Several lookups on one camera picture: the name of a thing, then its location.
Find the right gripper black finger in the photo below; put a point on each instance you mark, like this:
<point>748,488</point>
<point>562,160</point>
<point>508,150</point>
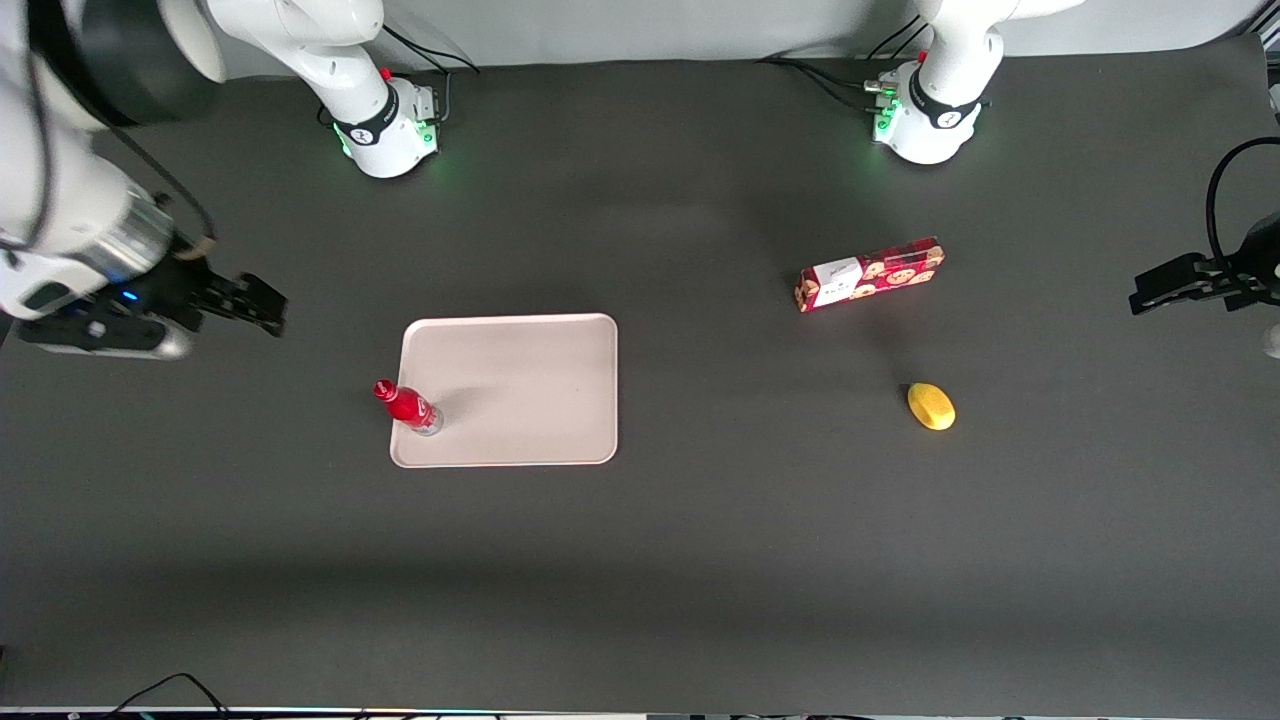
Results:
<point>245,286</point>
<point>255,315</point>

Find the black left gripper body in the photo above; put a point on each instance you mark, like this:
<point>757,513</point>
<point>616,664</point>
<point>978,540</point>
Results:
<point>1256,258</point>

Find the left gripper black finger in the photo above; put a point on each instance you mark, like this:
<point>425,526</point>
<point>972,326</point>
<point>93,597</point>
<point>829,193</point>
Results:
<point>1185,272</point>
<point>1160,300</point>

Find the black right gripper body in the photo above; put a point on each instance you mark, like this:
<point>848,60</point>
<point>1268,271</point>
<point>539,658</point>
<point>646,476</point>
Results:
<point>176,289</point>

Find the red coke bottle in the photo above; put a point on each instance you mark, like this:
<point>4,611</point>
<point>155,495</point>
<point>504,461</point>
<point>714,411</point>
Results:
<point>408,405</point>

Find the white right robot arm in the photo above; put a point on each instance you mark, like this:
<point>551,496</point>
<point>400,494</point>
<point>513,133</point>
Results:
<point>372,132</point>

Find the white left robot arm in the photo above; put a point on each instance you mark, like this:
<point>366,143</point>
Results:
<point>935,120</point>

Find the beige rectangular tray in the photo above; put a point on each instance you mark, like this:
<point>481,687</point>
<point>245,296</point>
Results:
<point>520,390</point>

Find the yellow lemon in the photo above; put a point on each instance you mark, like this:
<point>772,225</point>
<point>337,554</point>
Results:
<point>931,406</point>

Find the red cookie box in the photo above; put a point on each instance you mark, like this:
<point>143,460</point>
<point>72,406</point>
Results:
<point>880,275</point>

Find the gray table mat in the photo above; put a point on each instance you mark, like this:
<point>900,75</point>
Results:
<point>700,560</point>

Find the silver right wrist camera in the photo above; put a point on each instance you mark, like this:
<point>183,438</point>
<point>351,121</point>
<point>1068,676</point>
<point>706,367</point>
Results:
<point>110,340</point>

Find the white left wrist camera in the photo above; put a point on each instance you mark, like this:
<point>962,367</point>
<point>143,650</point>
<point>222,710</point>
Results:
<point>1273,342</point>

